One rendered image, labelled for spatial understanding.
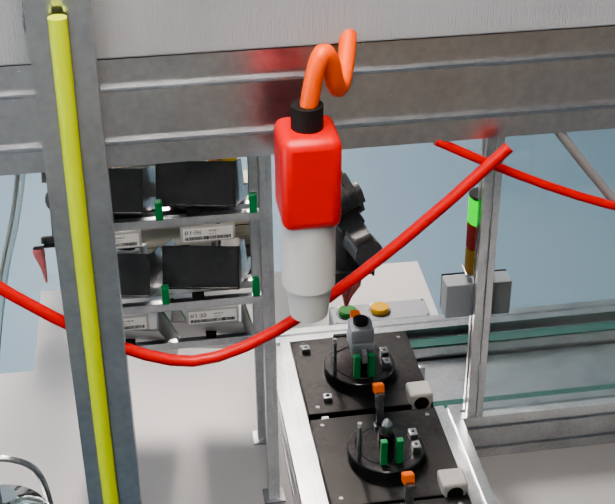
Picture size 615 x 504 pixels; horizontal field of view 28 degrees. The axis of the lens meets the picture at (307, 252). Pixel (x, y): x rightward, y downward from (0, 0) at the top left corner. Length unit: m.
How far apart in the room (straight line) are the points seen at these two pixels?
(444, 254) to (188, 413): 2.32
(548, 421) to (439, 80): 1.52
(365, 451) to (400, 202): 2.88
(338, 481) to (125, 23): 1.42
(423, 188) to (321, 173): 4.28
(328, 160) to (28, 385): 1.86
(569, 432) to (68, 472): 0.96
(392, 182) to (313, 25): 4.27
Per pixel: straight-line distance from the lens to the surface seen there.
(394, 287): 2.95
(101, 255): 0.99
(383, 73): 0.99
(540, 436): 2.48
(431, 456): 2.30
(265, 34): 0.95
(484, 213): 2.16
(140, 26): 0.94
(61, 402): 2.64
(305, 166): 0.90
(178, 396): 2.62
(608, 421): 2.51
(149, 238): 3.10
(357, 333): 2.40
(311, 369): 2.49
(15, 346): 4.35
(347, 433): 2.34
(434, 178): 5.26
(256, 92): 0.98
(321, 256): 0.95
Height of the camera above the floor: 2.46
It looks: 31 degrees down
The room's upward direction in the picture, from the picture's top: 1 degrees counter-clockwise
